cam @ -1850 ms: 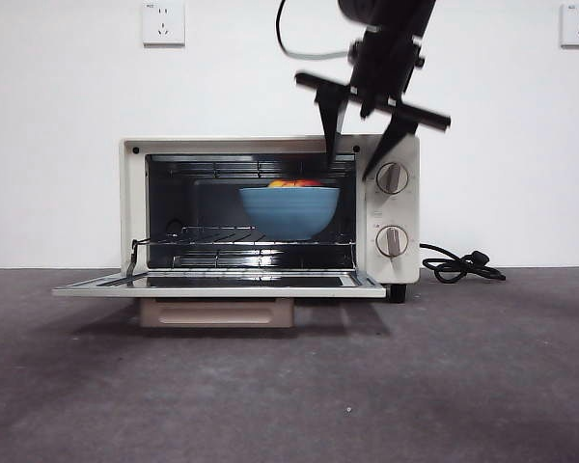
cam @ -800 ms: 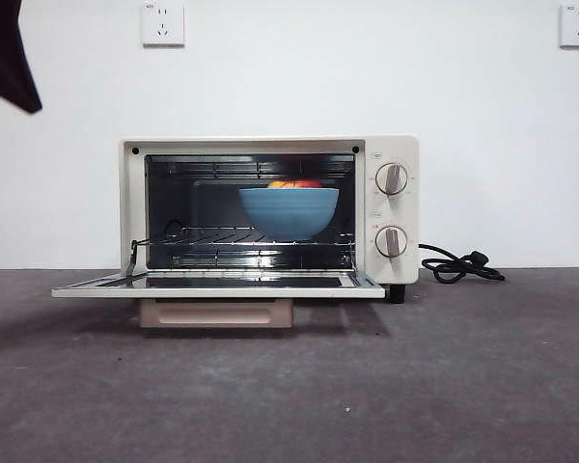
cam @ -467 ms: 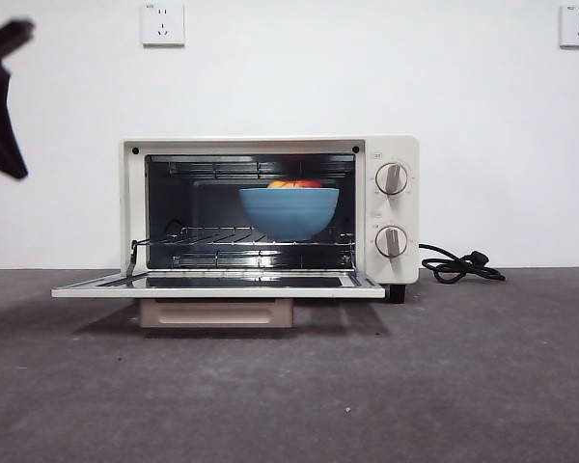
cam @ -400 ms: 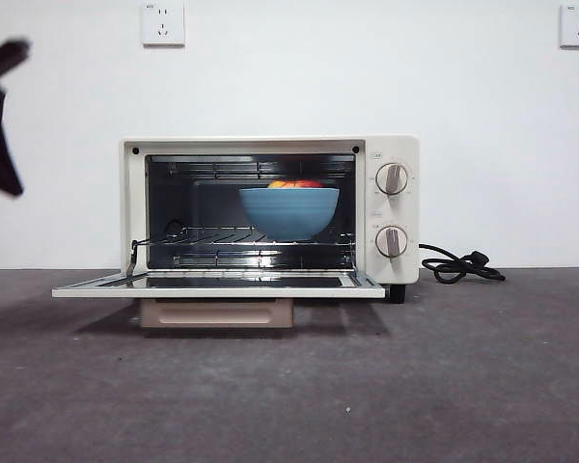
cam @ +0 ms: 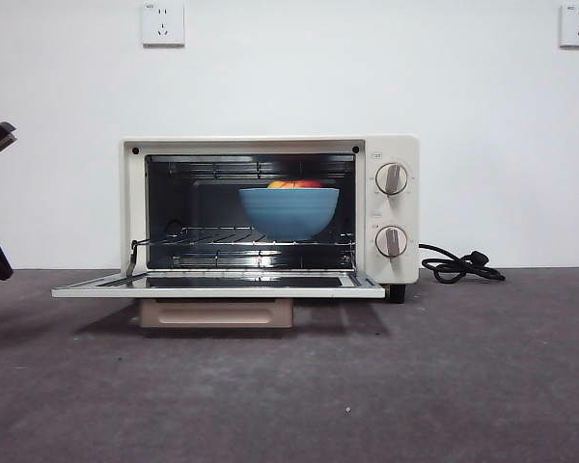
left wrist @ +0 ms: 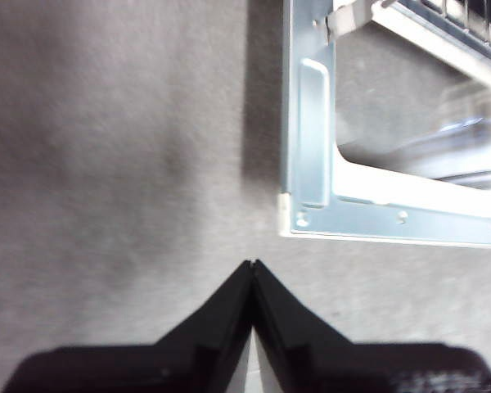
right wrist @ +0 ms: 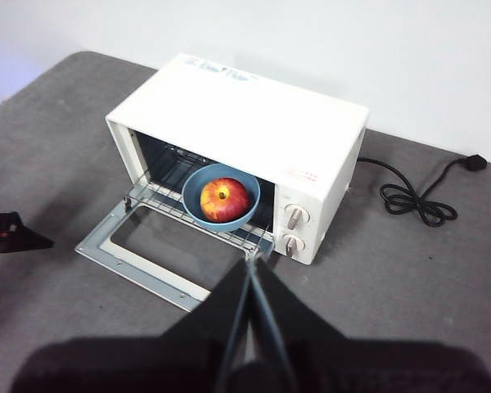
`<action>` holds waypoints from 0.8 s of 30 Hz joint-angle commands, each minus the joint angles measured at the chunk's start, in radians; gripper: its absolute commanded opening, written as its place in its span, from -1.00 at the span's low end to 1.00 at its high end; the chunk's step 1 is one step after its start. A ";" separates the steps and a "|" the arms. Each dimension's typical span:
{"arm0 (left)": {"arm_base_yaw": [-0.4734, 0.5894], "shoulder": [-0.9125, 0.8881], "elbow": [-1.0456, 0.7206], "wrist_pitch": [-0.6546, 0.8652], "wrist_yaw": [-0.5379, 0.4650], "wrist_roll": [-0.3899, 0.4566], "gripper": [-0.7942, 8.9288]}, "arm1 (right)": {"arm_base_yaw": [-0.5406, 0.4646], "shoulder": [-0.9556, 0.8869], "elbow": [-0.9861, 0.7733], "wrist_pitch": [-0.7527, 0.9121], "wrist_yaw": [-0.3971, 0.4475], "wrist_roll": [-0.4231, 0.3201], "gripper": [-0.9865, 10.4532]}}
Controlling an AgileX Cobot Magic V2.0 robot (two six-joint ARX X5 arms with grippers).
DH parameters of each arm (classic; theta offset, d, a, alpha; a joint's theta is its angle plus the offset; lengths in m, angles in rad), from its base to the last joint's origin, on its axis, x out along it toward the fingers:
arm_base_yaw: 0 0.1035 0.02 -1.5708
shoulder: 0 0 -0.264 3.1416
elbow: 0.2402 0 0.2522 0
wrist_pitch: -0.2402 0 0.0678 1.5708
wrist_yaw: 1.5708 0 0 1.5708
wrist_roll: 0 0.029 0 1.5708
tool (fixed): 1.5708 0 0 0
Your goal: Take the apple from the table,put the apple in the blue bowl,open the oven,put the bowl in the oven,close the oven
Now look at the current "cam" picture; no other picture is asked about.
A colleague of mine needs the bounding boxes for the metal wire oven rack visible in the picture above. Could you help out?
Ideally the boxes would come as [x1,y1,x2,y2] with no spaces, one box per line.
[133,225,359,248]

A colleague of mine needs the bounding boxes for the blue bowl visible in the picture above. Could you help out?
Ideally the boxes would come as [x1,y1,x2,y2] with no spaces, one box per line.
[237,186,341,241]

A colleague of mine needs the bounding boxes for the cream oven knob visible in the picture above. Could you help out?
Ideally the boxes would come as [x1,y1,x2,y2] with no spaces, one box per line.
[374,224,410,258]
[374,162,411,197]

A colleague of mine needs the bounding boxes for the oven door with beige handle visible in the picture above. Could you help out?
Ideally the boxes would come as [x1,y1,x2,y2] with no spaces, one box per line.
[51,268,387,331]

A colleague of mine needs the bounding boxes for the red yellow apple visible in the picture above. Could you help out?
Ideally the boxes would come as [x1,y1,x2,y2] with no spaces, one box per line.
[266,178,324,191]

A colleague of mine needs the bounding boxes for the cream toaster oven housing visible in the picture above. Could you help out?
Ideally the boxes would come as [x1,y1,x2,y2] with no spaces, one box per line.
[120,134,422,305]

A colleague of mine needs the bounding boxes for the black oven power cable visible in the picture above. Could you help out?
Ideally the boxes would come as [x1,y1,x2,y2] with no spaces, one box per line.
[418,242,507,285]

